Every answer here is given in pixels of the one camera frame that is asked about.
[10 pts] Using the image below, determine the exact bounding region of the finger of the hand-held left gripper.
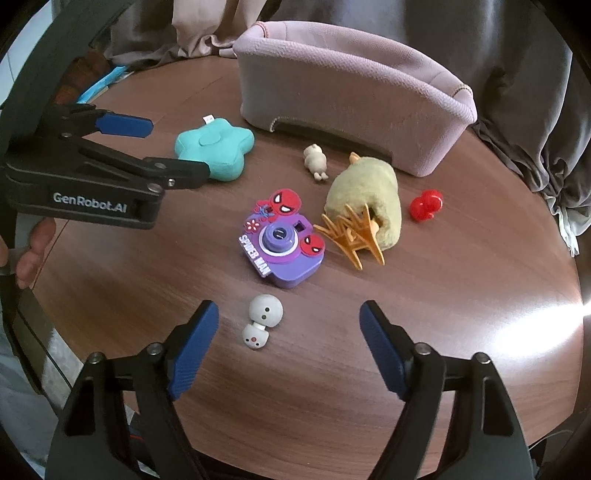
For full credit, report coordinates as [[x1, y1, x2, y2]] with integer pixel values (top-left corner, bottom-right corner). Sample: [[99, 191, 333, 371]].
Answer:
[[55, 135, 211, 190], [48, 105, 154, 138]]

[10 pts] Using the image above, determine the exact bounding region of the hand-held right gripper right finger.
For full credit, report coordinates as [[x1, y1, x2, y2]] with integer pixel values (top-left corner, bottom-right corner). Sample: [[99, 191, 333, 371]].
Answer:
[[359, 300, 536, 480]]

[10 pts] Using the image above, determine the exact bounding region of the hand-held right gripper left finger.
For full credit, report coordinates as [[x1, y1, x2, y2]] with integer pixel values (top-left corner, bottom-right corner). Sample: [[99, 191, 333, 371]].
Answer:
[[46, 299, 220, 480]]

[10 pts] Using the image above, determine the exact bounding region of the teal flower cushion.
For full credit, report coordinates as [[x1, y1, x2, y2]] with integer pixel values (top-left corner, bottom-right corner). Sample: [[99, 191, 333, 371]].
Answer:
[[174, 114, 256, 182]]

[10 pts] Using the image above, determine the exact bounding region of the yellow chick plush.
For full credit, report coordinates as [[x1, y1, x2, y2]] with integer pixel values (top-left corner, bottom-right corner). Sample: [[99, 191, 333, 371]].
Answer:
[[325, 152, 402, 252]]

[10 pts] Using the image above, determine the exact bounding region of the pink fabric basket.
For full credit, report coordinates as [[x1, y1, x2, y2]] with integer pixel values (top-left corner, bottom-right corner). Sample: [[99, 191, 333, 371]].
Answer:
[[233, 21, 477, 177]]

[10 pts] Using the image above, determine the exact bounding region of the person's left hand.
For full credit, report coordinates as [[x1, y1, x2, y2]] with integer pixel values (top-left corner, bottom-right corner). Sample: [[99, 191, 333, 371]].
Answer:
[[0, 216, 58, 291]]

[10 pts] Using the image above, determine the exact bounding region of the blue packet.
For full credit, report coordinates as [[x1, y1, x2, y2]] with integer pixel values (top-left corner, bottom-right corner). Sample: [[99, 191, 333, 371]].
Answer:
[[76, 66, 127, 104]]

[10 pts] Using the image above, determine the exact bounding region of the brown plaid cloth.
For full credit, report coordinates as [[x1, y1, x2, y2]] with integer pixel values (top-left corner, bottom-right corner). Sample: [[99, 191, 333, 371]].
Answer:
[[55, 48, 112, 107]]

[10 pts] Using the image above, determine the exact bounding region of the grey curtain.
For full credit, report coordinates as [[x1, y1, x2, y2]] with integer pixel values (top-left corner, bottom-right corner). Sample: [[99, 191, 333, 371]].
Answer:
[[268, 0, 591, 232], [108, 14, 185, 63]]

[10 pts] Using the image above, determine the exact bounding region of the orange hair claw clip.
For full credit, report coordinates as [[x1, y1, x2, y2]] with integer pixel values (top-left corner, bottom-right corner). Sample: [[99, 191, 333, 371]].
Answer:
[[314, 205, 386, 271]]

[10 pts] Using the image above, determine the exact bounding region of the small beige bear figurine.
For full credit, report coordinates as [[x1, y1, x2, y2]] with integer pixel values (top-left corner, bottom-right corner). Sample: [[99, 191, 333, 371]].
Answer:
[[302, 144, 329, 182]]

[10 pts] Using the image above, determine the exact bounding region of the beige curtain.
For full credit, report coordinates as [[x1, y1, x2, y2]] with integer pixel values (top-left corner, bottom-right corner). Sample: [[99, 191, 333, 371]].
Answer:
[[171, 0, 269, 58]]

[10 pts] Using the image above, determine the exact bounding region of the small red toy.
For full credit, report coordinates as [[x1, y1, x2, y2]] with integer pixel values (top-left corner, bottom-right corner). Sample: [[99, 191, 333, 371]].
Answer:
[[410, 189, 445, 223]]

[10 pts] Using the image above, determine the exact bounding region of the white sheer curtain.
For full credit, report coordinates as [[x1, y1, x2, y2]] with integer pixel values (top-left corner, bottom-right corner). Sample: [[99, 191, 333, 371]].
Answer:
[[556, 203, 580, 252]]

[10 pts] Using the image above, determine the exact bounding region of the purple toy camera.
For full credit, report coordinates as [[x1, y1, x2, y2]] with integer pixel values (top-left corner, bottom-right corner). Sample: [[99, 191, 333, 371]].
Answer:
[[238, 187, 326, 291]]

